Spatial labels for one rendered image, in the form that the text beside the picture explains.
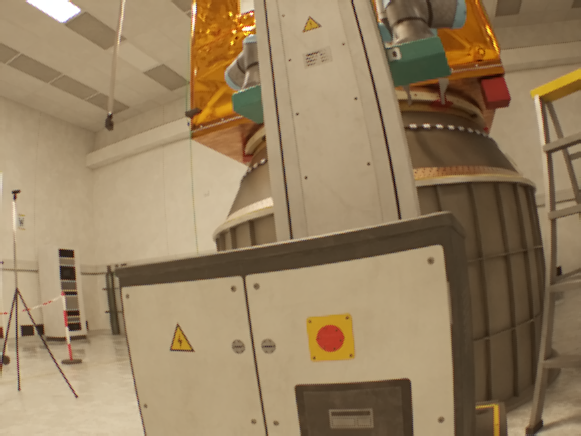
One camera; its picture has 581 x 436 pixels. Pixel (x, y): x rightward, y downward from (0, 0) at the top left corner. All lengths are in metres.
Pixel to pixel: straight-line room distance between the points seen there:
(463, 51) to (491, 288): 1.27
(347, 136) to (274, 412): 0.66
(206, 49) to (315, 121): 1.97
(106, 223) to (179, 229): 2.33
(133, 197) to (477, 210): 8.89
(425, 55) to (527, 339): 1.63
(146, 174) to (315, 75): 9.04
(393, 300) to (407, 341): 0.05
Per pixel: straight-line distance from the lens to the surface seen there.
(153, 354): 0.72
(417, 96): 2.35
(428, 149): 2.11
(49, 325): 9.10
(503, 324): 2.13
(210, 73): 2.78
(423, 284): 0.50
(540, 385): 1.82
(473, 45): 2.45
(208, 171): 9.04
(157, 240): 9.55
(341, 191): 1.00
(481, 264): 2.02
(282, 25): 1.23
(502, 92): 2.42
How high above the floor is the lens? 0.78
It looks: 10 degrees up
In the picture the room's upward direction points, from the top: 7 degrees counter-clockwise
